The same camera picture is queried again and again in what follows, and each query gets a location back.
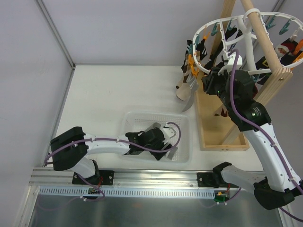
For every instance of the grey striped sock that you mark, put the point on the grey striped sock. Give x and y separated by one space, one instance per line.
171 153
193 87

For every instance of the wooden round pole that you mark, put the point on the wooden round pole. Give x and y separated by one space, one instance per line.
264 41

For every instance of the wooden stand tray base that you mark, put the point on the wooden stand tray base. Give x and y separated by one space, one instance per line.
213 129

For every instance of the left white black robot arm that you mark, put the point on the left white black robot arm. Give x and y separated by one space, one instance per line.
69 150

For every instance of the brown cream sock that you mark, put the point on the brown cream sock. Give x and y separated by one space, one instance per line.
183 88

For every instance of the aluminium mounting rail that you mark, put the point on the aluminium mounting rail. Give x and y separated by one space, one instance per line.
125 178

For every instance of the white plastic sock hanger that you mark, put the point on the white plastic sock hanger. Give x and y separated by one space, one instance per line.
248 35

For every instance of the white plastic perforated basket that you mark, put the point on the white plastic perforated basket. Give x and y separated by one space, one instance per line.
137 122

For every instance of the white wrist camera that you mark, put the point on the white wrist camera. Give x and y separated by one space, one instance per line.
168 132
234 58

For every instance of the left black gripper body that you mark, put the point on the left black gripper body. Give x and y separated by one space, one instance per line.
164 149

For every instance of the black sock yellow logo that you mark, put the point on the black sock yellow logo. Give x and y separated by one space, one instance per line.
262 65

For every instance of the black white striped sock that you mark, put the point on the black white striped sock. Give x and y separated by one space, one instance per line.
189 51

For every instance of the orange clothes peg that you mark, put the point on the orange clothes peg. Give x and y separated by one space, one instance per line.
194 70

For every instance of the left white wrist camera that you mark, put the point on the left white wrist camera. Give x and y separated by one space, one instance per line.
168 132

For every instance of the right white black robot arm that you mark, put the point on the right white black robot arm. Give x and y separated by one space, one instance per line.
281 184

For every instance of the black santa sock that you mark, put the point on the black santa sock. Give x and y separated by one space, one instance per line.
285 52

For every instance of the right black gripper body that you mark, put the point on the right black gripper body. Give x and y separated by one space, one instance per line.
208 82

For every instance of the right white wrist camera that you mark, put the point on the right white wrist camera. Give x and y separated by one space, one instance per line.
234 58

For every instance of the white slotted cable duct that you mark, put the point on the white slotted cable duct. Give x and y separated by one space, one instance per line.
128 192

